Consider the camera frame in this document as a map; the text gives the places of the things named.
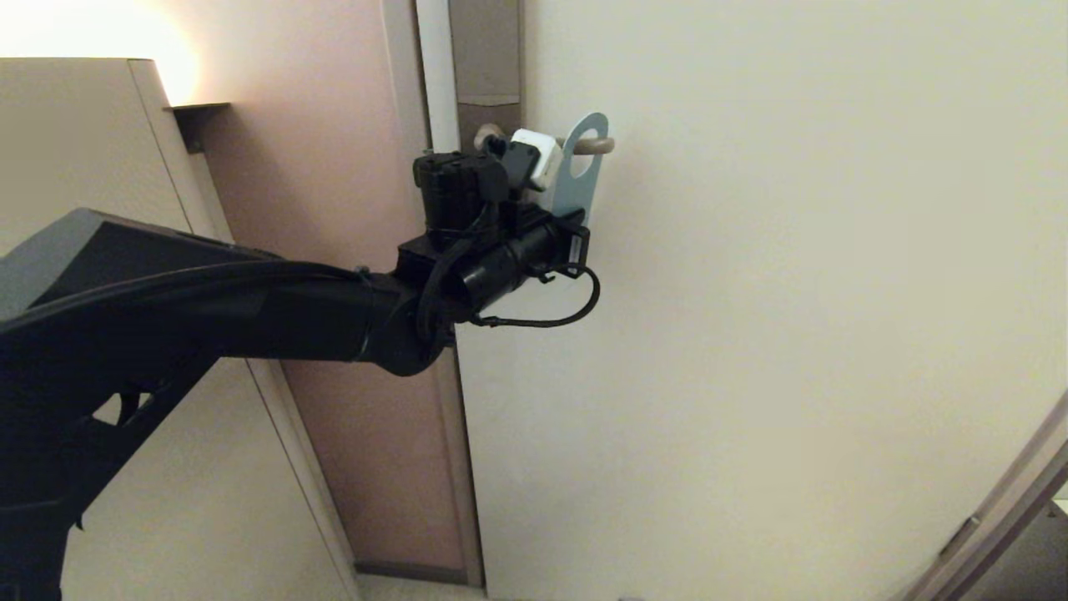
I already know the blue do-not-disturb door hanger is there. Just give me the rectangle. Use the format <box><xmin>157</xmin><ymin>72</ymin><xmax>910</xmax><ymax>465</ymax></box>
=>
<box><xmin>547</xmin><ymin>113</ymin><xmax>610</xmax><ymax>226</ymax></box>

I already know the white door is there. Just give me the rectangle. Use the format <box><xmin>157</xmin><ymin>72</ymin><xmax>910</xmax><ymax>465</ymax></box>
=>
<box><xmin>416</xmin><ymin>0</ymin><xmax>1068</xmax><ymax>601</ymax></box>

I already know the grey-brown metal lock plate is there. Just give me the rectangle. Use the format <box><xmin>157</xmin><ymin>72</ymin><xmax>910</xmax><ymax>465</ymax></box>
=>
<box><xmin>449</xmin><ymin>0</ymin><xmax>525</xmax><ymax>155</ymax></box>

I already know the beige cabinet panel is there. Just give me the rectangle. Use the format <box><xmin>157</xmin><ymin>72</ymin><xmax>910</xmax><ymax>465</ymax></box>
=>
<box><xmin>0</xmin><ymin>57</ymin><xmax>360</xmax><ymax>601</ymax></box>

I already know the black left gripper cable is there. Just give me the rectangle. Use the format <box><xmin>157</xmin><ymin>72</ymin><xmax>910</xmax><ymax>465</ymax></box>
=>
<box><xmin>471</xmin><ymin>263</ymin><xmax>602</xmax><ymax>329</ymax></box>

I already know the black left camera bracket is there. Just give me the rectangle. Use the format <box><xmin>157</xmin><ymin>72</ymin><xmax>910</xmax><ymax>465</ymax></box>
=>
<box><xmin>498</xmin><ymin>138</ymin><xmax>543</xmax><ymax>194</ymax></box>

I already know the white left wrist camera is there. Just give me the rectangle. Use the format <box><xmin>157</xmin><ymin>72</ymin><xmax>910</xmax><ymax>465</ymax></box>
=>
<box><xmin>511</xmin><ymin>128</ymin><xmax>562</xmax><ymax>191</ymax></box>

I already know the beige metal door handle lever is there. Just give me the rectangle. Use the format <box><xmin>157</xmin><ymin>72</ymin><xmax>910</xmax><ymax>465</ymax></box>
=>
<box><xmin>474</xmin><ymin>124</ymin><xmax>616</xmax><ymax>157</ymax></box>

